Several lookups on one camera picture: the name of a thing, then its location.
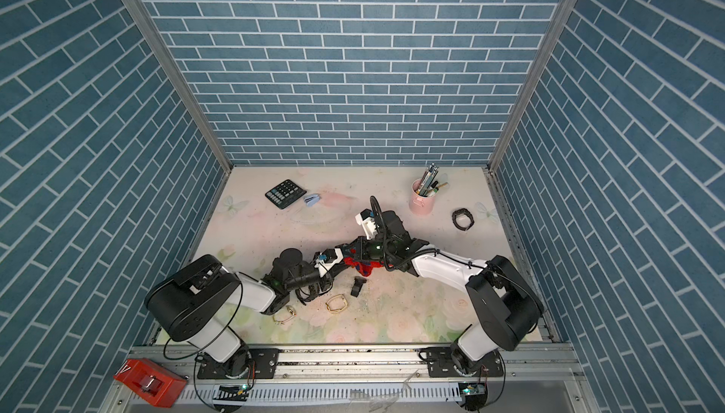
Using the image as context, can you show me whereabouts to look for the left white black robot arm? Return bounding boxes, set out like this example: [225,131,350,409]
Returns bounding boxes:
[145,248,346,364]

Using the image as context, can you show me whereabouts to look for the light blue stapler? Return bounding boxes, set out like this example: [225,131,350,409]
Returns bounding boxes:
[304,193,321,207]

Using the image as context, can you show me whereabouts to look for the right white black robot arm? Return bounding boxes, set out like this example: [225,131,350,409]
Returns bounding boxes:
[352,209,544,375]

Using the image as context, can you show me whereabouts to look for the red blue towel cloth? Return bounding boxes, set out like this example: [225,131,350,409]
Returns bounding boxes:
[343,254,383,277]

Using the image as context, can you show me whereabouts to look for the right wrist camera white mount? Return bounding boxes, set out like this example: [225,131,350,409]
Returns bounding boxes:
[355,208,381,240]

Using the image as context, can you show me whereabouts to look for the black corrugated cable hose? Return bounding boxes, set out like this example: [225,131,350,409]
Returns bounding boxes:
[369,195,398,270]

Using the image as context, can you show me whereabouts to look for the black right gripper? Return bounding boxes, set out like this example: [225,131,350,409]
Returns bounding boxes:
[344,236,398,262]

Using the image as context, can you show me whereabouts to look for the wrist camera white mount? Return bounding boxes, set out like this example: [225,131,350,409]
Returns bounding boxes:
[355,208,381,240]
[315,248,344,278]

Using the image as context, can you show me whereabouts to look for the gold watch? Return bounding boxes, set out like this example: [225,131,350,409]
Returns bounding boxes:
[325,294,349,314]
[272,305,298,325]

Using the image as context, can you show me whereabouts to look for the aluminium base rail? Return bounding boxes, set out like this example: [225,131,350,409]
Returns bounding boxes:
[130,342,597,412]

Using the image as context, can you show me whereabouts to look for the pink pen holder cup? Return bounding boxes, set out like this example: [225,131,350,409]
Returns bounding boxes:
[409,179,435,216]

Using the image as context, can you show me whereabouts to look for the gold watch right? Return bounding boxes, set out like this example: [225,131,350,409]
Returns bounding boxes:
[325,294,349,314]

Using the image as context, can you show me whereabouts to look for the red box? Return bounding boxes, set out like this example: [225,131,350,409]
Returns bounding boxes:
[113,358,187,408]

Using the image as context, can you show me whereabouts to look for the gold watch left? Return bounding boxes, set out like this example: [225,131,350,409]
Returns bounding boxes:
[272,305,298,325]

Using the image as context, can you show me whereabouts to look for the pens in cup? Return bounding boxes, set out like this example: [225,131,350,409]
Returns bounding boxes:
[413,163,439,197]

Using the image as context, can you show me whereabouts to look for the black desktop calculator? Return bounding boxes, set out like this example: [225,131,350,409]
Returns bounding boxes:
[264,179,307,210]

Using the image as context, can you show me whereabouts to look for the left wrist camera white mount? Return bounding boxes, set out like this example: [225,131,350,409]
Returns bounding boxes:
[315,248,344,278]

